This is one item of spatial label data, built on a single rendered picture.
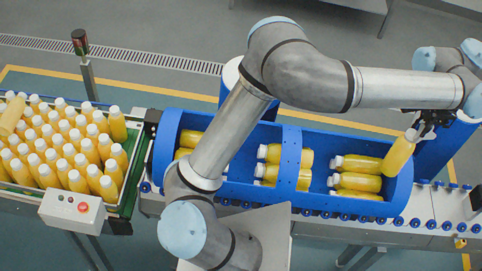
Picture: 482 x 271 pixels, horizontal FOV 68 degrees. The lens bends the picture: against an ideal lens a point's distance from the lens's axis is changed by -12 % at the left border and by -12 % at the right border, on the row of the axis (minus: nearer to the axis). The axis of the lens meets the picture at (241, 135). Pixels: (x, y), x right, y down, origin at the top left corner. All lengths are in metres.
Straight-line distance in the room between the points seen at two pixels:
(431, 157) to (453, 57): 1.33
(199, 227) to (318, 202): 0.60
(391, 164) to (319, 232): 0.46
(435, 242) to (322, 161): 0.61
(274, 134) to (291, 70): 0.84
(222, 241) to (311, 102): 0.38
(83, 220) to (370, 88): 0.95
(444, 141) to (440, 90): 1.35
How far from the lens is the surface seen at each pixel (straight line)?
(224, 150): 0.86
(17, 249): 2.62
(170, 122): 1.30
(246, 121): 0.82
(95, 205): 1.32
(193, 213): 0.85
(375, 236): 1.66
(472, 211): 1.81
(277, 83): 0.68
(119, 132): 1.62
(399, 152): 1.24
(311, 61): 0.67
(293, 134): 1.32
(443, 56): 0.95
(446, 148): 2.19
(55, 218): 1.36
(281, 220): 0.99
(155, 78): 3.19
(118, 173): 1.44
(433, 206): 1.78
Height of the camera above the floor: 2.25
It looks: 53 degrees down
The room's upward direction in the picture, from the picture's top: 10 degrees clockwise
